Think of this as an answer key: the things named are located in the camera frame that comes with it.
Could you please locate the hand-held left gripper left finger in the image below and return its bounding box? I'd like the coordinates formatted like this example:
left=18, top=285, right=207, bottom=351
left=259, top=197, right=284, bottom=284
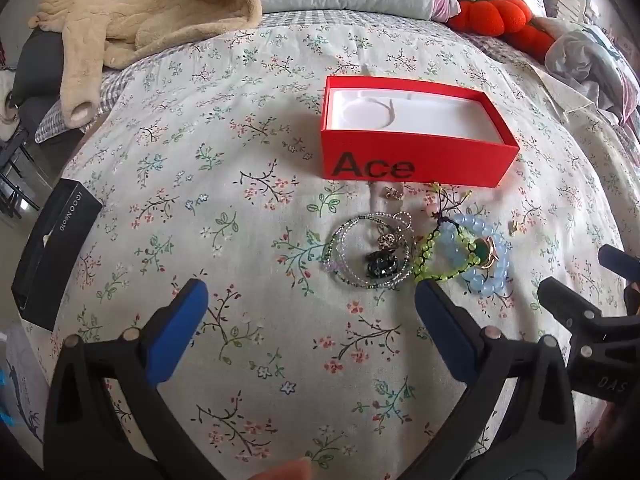
left=42, top=277, right=226, bottom=480

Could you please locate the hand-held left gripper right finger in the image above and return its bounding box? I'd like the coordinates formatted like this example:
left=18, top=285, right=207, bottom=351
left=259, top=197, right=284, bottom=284
left=400, top=277, right=578, bottom=480

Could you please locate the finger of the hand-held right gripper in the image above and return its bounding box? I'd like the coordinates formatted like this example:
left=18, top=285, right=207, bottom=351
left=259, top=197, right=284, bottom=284
left=597, top=244, right=640, bottom=283
left=537, top=276, right=608, bottom=356

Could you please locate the light blue beaded bracelet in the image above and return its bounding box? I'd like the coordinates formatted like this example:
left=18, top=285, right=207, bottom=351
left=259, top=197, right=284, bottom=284
left=439, top=214, right=512, bottom=302

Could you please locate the green beaded bracelet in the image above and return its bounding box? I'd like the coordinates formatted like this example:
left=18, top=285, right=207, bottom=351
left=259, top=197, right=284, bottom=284
left=414, top=182, right=483, bottom=285

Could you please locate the black crystal ring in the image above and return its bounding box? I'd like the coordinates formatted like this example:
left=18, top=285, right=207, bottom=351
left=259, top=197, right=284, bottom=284
left=364, top=250, right=401, bottom=278

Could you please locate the white beaded bracelet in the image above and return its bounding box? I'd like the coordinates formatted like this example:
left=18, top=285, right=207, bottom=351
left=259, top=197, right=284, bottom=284
left=321, top=240, right=371, bottom=286

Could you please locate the grey beaded bracelet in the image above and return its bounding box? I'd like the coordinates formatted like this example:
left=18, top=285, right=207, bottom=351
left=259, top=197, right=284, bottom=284
left=332, top=212, right=417, bottom=291

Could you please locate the red cardboard box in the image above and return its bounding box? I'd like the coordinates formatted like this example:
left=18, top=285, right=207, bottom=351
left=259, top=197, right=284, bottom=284
left=319, top=76, right=521, bottom=188

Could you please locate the person's left hand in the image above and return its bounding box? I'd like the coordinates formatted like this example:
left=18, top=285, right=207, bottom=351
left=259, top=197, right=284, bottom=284
left=242, top=456, right=313, bottom=480

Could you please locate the black phone box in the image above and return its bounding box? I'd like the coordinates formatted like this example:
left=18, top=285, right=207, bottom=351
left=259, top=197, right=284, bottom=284
left=11, top=177, right=103, bottom=332

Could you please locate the white printed bag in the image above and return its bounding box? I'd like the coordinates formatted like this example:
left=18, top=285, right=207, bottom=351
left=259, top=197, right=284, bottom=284
left=0, top=327, right=53, bottom=443

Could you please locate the floral bedsheet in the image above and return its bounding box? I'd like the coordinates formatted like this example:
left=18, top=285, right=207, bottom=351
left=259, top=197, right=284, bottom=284
left=35, top=7, right=633, bottom=480

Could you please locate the grey white crumpled garment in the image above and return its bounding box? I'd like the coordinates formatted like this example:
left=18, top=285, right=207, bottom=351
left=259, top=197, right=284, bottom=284
left=544, top=22, right=640, bottom=126

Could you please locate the dark furniture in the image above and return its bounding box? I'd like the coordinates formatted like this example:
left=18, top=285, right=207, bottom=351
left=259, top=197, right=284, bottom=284
left=0, top=25, right=68, bottom=221

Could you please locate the orange pumpkin plush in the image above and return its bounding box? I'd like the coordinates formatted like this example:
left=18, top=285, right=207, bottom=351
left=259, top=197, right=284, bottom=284
left=446, top=0, right=558, bottom=53

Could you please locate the beige fleece garment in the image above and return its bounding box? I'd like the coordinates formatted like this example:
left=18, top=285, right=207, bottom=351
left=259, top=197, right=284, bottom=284
left=27, top=0, right=265, bottom=128

